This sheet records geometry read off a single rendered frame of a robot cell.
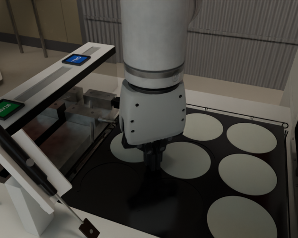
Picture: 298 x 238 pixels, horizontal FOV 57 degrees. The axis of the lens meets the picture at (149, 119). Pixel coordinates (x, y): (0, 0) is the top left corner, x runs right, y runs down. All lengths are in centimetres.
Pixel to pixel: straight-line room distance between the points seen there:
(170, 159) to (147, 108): 16
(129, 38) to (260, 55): 240
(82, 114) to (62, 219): 32
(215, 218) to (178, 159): 14
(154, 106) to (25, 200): 20
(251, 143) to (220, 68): 223
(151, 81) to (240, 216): 25
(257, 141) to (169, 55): 32
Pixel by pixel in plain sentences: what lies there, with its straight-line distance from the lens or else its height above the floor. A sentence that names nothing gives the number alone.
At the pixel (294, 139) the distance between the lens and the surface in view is 70.
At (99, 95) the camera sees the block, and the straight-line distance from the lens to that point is 71.
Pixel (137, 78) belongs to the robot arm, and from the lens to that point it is 36.
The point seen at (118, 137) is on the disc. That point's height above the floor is 90.
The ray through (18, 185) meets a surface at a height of 105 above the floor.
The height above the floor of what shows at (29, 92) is 96.
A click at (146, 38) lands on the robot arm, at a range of 33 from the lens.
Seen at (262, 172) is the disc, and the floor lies 90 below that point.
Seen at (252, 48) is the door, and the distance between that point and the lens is 269.
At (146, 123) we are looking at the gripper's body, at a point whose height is 102.
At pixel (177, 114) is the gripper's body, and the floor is 102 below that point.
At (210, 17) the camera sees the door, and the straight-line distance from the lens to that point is 266.
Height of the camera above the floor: 126
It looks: 35 degrees down
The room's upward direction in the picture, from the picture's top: straight up
